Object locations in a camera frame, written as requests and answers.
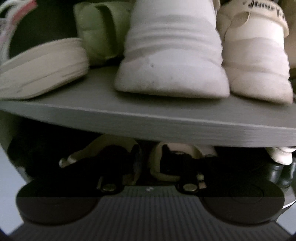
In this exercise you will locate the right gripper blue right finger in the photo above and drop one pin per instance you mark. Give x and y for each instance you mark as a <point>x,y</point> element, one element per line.
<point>191,184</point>

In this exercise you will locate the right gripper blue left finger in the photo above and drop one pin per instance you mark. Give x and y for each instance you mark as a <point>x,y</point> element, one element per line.
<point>111,184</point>

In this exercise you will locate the cream nike sneaker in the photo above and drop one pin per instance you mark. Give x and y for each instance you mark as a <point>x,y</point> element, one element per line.
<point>170,161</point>
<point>109,155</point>

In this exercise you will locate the cream clog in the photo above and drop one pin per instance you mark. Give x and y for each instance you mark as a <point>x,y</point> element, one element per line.
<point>281,155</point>

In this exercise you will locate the white chunky sneaker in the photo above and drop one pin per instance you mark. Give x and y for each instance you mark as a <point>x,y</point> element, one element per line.
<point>173,48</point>
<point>254,57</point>

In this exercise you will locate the shoe cabinet shelves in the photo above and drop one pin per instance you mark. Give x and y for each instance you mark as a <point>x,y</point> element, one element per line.
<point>92,104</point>

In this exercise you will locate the black boot under cabinet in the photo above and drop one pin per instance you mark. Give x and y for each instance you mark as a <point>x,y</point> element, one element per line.
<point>281,175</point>

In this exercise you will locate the pink white sneaker on shelf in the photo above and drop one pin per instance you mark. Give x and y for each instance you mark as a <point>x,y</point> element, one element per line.
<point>40,48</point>

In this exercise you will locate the green padded sandal on shelf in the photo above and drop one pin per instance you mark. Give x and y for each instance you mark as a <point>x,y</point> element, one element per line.
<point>102,25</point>

